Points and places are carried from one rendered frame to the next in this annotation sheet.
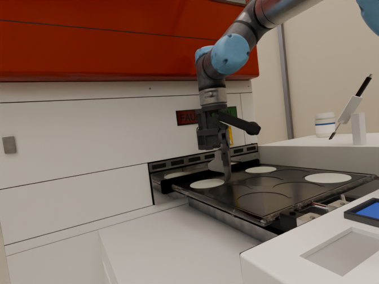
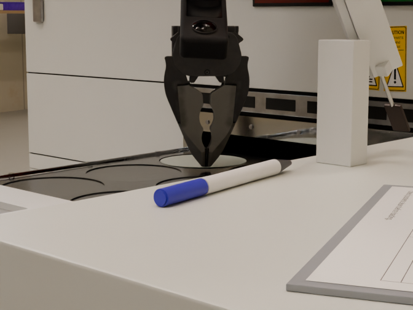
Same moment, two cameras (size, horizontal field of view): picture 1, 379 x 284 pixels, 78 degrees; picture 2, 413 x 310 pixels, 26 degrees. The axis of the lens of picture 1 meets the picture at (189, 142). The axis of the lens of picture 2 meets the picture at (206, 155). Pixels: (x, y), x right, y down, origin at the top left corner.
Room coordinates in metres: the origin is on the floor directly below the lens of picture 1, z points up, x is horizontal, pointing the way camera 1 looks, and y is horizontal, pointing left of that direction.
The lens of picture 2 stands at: (0.34, -1.00, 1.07)
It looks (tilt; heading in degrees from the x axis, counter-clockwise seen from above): 9 degrees down; 71
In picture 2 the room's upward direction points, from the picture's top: straight up
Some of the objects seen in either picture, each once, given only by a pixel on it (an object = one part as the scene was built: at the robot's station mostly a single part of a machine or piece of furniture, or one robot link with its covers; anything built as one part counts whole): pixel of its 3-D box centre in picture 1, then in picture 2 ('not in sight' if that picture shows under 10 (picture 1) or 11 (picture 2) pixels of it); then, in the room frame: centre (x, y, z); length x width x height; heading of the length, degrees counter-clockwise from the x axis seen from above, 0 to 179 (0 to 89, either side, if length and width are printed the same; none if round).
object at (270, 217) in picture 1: (329, 195); not in sight; (0.46, -0.26, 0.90); 0.38 x 0.01 x 0.01; 118
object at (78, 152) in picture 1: (158, 146); (217, 50); (0.72, 0.10, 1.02); 0.81 x 0.03 x 0.40; 118
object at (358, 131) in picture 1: (351, 120); (357, 65); (0.63, -0.45, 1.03); 0.06 x 0.04 x 0.13; 28
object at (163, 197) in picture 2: not in sight; (231, 178); (0.52, -0.51, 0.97); 0.14 x 0.01 x 0.01; 37
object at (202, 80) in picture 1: (210, 69); not in sight; (0.64, -0.08, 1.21); 0.09 x 0.08 x 0.11; 14
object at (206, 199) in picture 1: (205, 199); (88, 168); (0.53, -0.02, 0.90); 0.37 x 0.01 x 0.01; 28
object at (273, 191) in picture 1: (261, 181); (207, 187); (0.62, -0.18, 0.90); 0.34 x 0.34 x 0.01; 28
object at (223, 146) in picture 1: (224, 149); (185, 82); (0.62, -0.09, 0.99); 0.05 x 0.02 x 0.09; 165
